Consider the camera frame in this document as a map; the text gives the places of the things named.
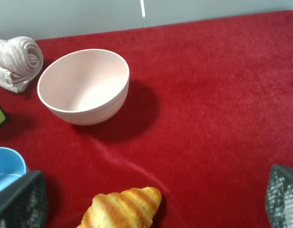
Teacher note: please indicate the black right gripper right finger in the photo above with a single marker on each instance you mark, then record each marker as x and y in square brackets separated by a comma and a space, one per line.
[279, 197]

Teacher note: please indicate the golden croissant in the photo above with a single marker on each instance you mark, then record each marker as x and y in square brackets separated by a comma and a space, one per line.
[133, 208]

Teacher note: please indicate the pink rolled towel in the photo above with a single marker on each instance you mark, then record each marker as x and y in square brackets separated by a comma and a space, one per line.
[21, 60]

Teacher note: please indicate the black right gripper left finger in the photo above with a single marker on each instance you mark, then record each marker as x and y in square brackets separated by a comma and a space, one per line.
[23, 204]

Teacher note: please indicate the blue bowl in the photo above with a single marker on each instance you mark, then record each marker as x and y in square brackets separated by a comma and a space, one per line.
[12, 167]

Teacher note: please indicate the pink bowl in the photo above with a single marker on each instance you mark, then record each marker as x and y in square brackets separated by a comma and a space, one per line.
[85, 87]

